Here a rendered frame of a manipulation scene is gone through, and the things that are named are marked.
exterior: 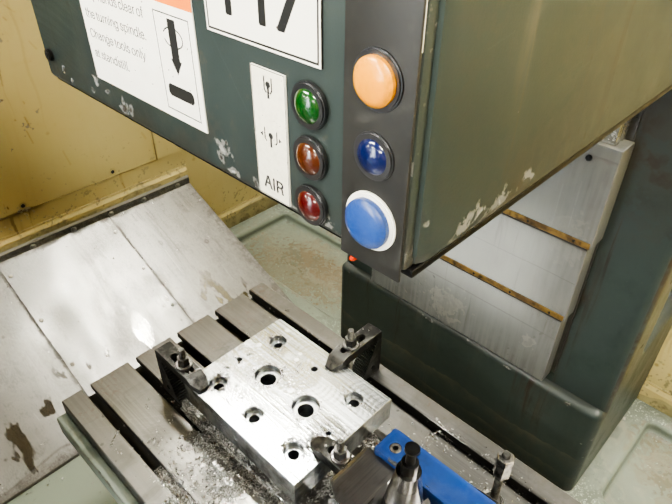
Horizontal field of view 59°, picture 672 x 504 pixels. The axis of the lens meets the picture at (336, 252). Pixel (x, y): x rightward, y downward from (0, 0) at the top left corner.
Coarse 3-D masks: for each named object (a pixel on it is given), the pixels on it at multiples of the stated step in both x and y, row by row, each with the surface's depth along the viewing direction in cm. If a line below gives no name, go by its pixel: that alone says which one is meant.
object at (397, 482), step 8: (400, 464) 58; (400, 472) 57; (392, 480) 58; (400, 480) 57; (408, 480) 56; (416, 480) 56; (392, 488) 58; (400, 488) 57; (408, 488) 57; (416, 488) 57; (384, 496) 60; (392, 496) 58; (400, 496) 57; (408, 496) 57; (416, 496) 57
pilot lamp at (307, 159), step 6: (300, 144) 34; (306, 144) 33; (300, 150) 34; (306, 150) 33; (312, 150) 33; (300, 156) 34; (306, 156) 33; (312, 156) 33; (300, 162) 34; (306, 162) 34; (312, 162) 33; (318, 162) 33; (306, 168) 34; (312, 168) 34; (318, 168) 34; (312, 174) 34
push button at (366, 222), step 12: (348, 204) 32; (360, 204) 32; (372, 204) 31; (348, 216) 33; (360, 216) 32; (372, 216) 31; (384, 216) 31; (348, 228) 33; (360, 228) 32; (372, 228) 32; (384, 228) 31; (360, 240) 33; (372, 240) 32; (384, 240) 32
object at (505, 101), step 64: (64, 0) 48; (192, 0) 36; (448, 0) 25; (512, 0) 28; (576, 0) 33; (640, 0) 40; (64, 64) 54; (448, 64) 26; (512, 64) 31; (576, 64) 37; (640, 64) 46; (192, 128) 42; (320, 128) 33; (448, 128) 29; (512, 128) 34; (576, 128) 41; (320, 192) 35; (448, 192) 31; (512, 192) 38
